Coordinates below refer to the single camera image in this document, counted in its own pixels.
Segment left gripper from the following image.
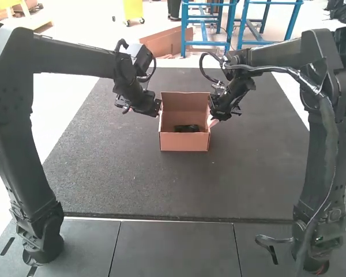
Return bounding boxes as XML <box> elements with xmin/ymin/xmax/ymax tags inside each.
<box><xmin>131</xmin><ymin>97</ymin><xmax>163</xmax><ymax>118</ymax></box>

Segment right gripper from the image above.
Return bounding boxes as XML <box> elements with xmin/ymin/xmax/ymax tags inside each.
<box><xmin>206</xmin><ymin>91</ymin><xmax>243</xmax><ymax>129</ymax></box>

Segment black square fan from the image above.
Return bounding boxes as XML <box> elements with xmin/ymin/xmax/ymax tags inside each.
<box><xmin>174</xmin><ymin>123</ymin><xmax>201</xmax><ymax>133</ymax></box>

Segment cardboard box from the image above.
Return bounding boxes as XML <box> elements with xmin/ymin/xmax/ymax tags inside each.
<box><xmin>158</xmin><ymin>91</ymin><xmax>212</xmax><ymax>152</ymax></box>

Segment brown cardboard sheet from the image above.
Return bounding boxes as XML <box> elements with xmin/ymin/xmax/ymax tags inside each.
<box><xmin>138</xmin><ymin>25</ymin><xmax>194</xmax><ymax>58</ymax></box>

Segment black mat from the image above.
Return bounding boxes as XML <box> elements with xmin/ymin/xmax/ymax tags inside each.
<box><xmin>42</xmin><ymin>66</ymin><xmax>346</xmax><ymax>227</ymax></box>

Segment yellow wheeled cart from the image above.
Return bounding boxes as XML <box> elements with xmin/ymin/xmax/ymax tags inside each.
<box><xmin>112</xmin><ymin>0</ymin><xmax>145</xmax><ymax>27</ymax></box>

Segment person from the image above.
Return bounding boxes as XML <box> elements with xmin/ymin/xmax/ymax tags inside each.
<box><xmin>167</xmin><ymin>0</ymin><xmax>182</xmax><ymax>21</ymax></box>

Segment dark base panel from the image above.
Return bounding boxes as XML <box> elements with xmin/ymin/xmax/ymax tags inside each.
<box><xmin>0</xmin><ymin>218</ymin><xmax>122</xmax><ymax>277</ymax></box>
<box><xmin>233</xmin><ymin>222</ymin><xmax>346</xmax><ymax>277</ymax></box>
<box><xmin>108</xmin><ymin>220</ymin><xmax>243</xmax><ymax>277</ymax></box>

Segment wooden pallet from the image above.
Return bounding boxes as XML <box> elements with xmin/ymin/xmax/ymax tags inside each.
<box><xmin>0</xmin><ymin>0</ymin><xmax>44</xmax><ymax>23</ymax></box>

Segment black cable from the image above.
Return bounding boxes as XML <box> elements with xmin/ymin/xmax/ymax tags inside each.
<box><xmin>145</xmin><ymin>57</ymin><xmax>157</xmax><ymax>87</ymax></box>
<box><xmin>198</xmin><ymin>52</ymin><xmax>230</xmax><ymax>84</ymax></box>

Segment blue frame workbench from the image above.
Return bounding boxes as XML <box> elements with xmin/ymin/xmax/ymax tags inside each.
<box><xmin>236</xmin><ymin>0</ymin><xmax>303</xmax><ymax>50</ymax></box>
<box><xmin>180</xmin><ymin>0</ymin><xmax>237</xmax><ymax>58</ymax></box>

